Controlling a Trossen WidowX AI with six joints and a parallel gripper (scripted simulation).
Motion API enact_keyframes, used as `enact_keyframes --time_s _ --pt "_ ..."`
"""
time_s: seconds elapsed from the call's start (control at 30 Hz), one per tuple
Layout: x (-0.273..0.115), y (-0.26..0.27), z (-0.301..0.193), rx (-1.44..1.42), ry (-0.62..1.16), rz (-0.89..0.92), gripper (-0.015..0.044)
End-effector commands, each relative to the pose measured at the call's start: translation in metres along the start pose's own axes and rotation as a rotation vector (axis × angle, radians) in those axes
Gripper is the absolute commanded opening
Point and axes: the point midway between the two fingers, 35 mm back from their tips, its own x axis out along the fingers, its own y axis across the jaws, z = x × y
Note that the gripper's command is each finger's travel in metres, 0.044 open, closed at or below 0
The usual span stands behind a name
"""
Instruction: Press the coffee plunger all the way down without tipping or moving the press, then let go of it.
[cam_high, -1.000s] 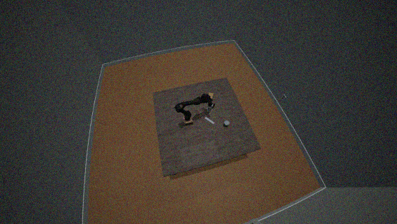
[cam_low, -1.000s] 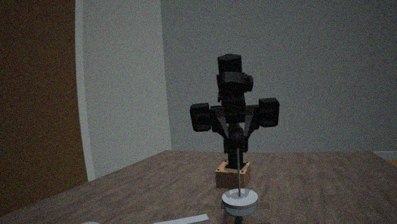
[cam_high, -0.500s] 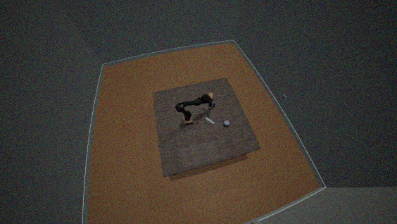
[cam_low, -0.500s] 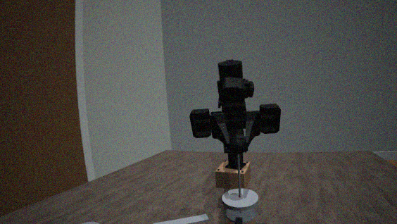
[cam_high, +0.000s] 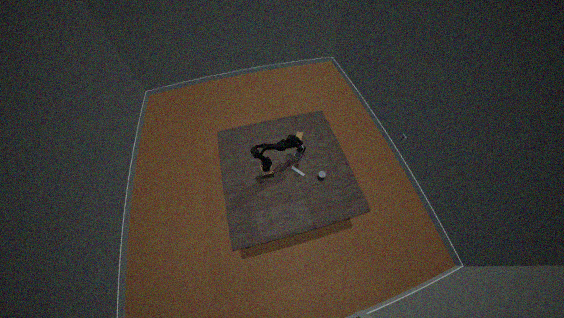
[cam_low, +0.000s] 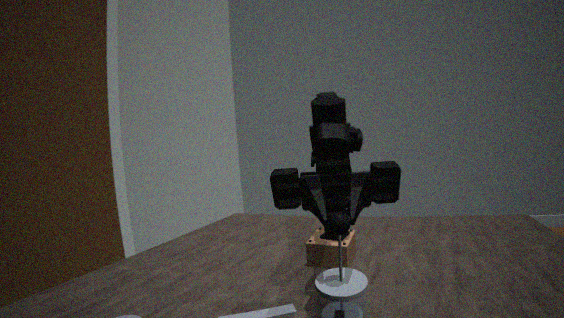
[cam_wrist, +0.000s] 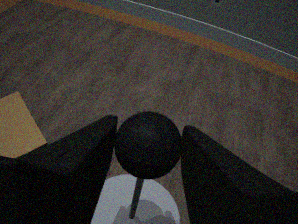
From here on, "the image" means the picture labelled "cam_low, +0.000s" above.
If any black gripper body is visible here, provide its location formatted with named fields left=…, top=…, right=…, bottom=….
left=270, top=159, right=401, bottom=210

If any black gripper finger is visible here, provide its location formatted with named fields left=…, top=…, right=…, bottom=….
left=299, top=175, right=327, bottom=227
left=349, top=171, right=372, bottom=225

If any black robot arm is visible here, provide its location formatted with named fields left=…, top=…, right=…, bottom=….
left=309, top=92, right=363, bottom=241

